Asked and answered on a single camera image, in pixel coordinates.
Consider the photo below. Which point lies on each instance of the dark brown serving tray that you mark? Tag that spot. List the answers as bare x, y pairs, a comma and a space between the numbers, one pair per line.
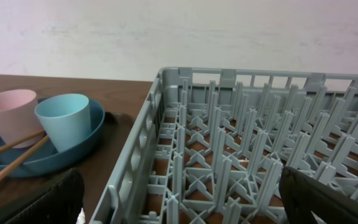
95, 167

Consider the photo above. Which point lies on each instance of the grey dishwasher rack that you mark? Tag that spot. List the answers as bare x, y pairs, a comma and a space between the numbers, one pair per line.
209, 145

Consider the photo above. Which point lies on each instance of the light blue cup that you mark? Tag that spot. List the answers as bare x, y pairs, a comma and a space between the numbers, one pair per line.
66, 119

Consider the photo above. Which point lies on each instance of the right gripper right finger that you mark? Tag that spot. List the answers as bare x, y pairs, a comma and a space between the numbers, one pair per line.
303, 197

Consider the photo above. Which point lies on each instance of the wooden chopstick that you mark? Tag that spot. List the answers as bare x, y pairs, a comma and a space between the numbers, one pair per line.
7, 170
10, 145

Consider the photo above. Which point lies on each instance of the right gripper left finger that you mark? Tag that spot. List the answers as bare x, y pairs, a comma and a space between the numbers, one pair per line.
59, 200

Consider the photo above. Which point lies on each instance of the pink cup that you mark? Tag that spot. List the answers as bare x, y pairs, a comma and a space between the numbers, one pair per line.
17, 117

